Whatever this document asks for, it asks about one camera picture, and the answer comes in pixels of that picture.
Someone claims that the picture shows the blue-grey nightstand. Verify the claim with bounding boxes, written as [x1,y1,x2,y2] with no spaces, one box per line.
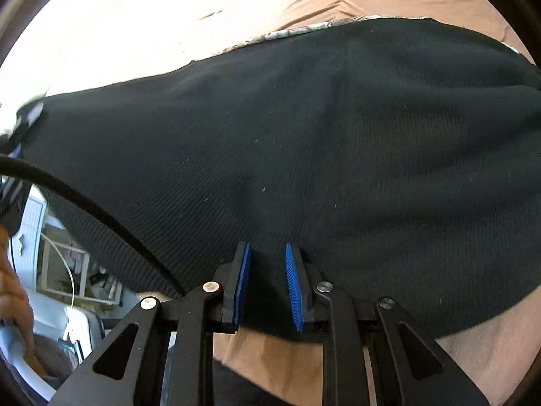
[17,186,125,306]

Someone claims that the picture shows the white curved plastic frame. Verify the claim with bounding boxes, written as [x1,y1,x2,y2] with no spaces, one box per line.
[0,320,58,395]

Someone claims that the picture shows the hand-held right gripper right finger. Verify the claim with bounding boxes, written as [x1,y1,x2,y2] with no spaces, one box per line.
[285,243,492,406]

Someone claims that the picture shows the person's left hand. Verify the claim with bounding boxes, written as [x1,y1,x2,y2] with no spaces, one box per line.
[0,227,35,344]

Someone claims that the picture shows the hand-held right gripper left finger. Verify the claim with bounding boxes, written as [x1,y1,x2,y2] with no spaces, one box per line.
[51,241,253,406]

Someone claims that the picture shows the black pants with white print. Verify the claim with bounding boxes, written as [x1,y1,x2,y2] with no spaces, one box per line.
[17,19,541,339]

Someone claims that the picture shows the white cable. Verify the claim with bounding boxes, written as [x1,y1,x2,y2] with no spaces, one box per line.
[40,228,82,310]

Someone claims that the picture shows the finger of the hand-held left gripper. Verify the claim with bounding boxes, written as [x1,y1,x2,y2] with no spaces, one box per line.
[7,100,46,154]

